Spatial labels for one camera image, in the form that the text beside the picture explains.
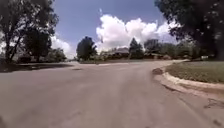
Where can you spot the pale concrete kerb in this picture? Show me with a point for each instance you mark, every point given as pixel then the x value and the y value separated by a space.
pixel 186 84

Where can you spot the low house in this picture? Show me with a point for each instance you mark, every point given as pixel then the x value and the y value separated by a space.
pixel 154 56
pixel 118 52

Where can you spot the round dark tree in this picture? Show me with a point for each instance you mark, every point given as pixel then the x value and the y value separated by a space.
pixel 86 48

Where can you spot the group of tall trees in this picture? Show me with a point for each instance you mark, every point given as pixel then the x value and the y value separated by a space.
pixel 30 30

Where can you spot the group of large dark trees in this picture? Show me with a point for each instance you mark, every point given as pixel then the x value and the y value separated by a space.
pixel 200 23

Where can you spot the grass strip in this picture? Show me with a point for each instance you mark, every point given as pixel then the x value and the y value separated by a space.
pixel 110 61

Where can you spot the grey asphalt road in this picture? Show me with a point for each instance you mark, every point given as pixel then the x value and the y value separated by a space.
pixel 83 100

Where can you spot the green grass lawn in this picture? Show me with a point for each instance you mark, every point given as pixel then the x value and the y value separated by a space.
pixel 200 71

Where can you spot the shaded grass lawn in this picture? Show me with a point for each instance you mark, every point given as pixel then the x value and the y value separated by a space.
pixel 26 66

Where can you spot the row of bushes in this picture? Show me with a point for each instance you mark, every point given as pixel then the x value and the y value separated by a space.
pixel 176 50

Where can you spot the small conifer tree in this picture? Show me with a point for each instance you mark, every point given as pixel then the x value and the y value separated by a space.
pixel 135 49

